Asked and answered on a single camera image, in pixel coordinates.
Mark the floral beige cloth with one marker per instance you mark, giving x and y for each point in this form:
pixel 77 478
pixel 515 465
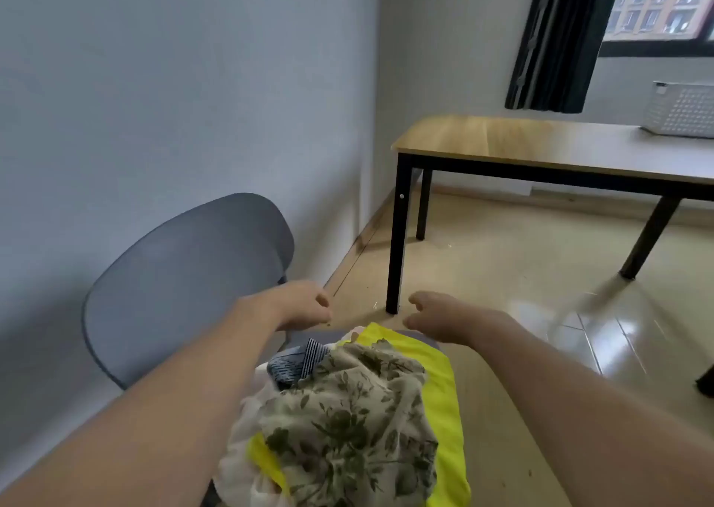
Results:
pixel 346 423

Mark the person's left hand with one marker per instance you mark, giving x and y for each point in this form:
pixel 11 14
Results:
pixel 295 306

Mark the person's right forearm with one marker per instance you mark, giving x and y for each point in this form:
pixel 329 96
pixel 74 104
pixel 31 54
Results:
pixel 586 428

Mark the grey plastic chair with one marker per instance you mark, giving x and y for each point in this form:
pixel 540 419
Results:
pixel 184 278

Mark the white plastic basket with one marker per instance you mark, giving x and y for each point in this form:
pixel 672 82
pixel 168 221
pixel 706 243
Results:
pixel 680 111

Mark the black furniture leg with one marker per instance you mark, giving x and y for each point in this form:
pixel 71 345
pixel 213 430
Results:
pixel 706 381

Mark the person's right hand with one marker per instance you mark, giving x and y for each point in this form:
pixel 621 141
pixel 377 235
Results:
pixel 452 320

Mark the black framed window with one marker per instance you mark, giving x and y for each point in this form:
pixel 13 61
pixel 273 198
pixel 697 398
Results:
pixel 658 46

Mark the cream white garment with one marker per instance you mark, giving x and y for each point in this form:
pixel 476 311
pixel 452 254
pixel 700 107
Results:
pixel 240 467

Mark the wide dark curtain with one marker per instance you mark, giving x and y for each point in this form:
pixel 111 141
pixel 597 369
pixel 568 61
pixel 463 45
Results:
pixel 563 33

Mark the yellow cloth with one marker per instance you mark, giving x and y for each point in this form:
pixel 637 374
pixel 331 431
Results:
pixel 446 412

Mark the dark striped towel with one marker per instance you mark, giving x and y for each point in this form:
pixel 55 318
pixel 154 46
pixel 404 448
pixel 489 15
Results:
pixel 293 364

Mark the person's left forearm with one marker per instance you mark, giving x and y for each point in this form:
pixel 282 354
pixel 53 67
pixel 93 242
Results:
pixel 167 412

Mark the wooden table with black legs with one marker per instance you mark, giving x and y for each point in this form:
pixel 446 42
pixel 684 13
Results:
pixel 502 138

